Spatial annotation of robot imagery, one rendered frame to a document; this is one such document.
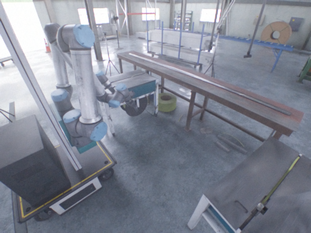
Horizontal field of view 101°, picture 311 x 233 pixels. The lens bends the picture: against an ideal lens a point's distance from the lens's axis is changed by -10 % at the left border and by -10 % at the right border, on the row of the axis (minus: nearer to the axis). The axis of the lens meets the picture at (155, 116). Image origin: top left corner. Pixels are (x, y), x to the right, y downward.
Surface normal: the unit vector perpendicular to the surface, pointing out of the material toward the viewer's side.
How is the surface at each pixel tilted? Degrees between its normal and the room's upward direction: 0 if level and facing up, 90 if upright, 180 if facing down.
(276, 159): 0
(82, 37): 83
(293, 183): 0
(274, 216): 0
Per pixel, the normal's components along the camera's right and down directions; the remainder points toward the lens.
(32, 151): 0.00, -0.79
